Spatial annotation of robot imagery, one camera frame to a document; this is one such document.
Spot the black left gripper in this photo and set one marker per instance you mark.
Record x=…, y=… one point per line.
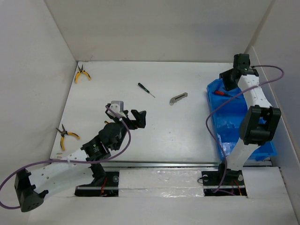
x=138, y=123

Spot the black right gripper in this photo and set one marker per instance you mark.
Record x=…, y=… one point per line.
x=224, y=76

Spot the green black precision screwdriver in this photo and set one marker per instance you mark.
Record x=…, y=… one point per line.
x=145, y=89

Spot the red handled screwdriver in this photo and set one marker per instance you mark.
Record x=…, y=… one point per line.
x=222, y=94

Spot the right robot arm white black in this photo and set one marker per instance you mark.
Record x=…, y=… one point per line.
x=261, y=120

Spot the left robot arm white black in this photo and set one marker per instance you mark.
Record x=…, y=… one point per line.
x=31, y=186

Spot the silver folding utility knife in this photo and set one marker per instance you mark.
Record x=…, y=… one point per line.
x=175, y=99

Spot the blue plastic compartment bin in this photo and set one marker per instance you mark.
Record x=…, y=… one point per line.
x=226, y=121

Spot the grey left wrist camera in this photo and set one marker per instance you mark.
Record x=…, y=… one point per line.
x=117, y=106

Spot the metal mounting rail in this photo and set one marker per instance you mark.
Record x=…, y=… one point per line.
x=131, y=175

